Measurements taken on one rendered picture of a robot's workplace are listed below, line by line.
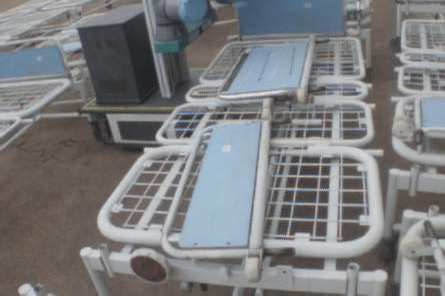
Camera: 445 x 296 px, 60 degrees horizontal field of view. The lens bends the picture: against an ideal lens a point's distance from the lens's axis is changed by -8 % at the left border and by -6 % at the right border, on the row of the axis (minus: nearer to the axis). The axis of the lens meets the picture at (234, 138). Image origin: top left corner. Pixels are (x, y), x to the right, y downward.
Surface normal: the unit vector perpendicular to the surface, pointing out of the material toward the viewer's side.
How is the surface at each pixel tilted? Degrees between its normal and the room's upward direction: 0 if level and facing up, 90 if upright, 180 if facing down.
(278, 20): 91
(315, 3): 91
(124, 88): 90
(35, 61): 90
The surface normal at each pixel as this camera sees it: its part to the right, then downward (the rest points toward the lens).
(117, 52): -0.27, 0.50
